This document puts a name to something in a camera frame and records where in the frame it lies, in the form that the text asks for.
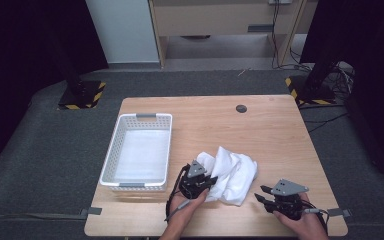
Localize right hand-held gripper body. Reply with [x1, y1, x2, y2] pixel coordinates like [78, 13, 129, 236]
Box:
[264, 179, 309, 221]

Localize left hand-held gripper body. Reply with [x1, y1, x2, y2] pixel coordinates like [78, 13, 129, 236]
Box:
[179, 159, 211, 200]

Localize white printed T-shirt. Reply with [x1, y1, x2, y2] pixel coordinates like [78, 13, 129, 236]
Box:
[195, 145, 259, 207]

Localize white plastic basket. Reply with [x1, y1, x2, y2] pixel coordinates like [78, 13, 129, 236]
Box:
[99, 113, 174, 193]

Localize person's right hand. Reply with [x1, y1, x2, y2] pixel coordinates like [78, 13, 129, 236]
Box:
[273, 194, 329, 240]

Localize person's left hand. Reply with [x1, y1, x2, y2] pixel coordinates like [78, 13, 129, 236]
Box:
[158, 189, 210, 240]

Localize grey tape strip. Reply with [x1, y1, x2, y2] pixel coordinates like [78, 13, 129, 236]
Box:
[327, 208, 352, 218]
[79, 207, 103, 220]

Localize black stand with striped base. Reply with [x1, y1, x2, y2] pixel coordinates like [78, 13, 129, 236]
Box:
[57, 49, 107, 110]
[284, 59, 338, 106]

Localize light wooden desk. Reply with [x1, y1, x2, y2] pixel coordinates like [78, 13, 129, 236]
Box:
[148, 0, 318, 68]

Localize dark curtain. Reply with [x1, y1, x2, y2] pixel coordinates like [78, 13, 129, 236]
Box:
[0, 0, 109, 184]
[299, 0, 384, 181]

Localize white panel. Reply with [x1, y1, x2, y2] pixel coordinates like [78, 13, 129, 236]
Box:
[84, 0, 161, 64]

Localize left hand-held gripper cable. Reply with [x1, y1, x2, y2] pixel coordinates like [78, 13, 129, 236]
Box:
[164, 164, 191, 223]

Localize hand-held gripper cable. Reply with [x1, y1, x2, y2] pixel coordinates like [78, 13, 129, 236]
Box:
[299, 199, 330, 236]
[164, 164, 191, 223]

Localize right hand-held gripper cable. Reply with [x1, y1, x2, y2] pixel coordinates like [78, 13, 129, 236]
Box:
[299, 199, 330, 236]

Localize black floor cable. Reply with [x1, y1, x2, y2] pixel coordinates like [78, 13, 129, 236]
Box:
[298, 103, 351, 133]

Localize tangled cable bundle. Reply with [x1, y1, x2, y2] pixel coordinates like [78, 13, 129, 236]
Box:
[326, 61, 356, 101]

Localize black hanging cables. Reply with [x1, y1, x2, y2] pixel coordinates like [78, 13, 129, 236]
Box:
[270, 0, 312, 72]

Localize grey drawer handle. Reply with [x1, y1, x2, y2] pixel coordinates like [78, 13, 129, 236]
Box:
[247, 23, 274, 33]

